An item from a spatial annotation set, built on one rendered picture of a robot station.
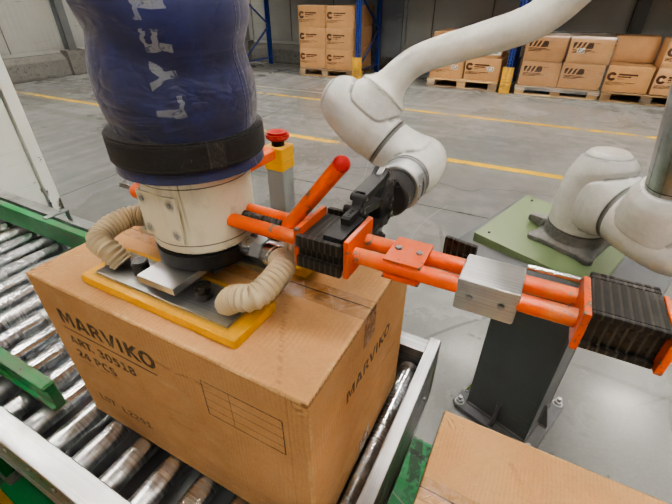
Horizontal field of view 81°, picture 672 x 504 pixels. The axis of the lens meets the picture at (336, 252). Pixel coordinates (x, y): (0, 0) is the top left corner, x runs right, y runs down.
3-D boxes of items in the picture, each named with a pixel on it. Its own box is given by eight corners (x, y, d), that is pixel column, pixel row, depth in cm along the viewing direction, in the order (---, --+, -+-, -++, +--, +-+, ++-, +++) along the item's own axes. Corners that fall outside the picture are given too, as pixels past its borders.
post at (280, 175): (285, 373, 170) (261, 146, 115) (294, 363, 175) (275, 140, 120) (298, 379, 167) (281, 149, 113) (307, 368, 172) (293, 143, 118)
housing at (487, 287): (450, 308, 48) (457, 279, 46) (463, 279, 53) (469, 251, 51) (511, 327, 46) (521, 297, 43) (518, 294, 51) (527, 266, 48)
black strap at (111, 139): (74, 158, 57) (64, 130, 54) (193, 120, 74) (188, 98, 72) (191, 188, 48) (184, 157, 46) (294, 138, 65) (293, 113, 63)
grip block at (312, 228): (291, 266, 56) (289, 230, 53) (325, 235, 63) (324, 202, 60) (344, 283, 53) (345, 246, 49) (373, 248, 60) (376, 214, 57)
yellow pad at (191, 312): (83, 283, 69) (72, 259, 66) (131, 255, 76) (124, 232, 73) (236, 352, 56) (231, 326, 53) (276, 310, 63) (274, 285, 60)
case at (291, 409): (97, 408, 93) (24, 272, 71) (214, 308, 123) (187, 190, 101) (316, 546, 70) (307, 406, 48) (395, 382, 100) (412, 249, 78)
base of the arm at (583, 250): (543, 211, 127) (549, 196, 124) (616, 242, 114) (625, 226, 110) (512, 230, 118) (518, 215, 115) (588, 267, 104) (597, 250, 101)
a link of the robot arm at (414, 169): (425, 205, 76) (416, 218, 71) (382, 195, 79) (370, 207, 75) (432, 159, 71) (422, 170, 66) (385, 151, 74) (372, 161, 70)
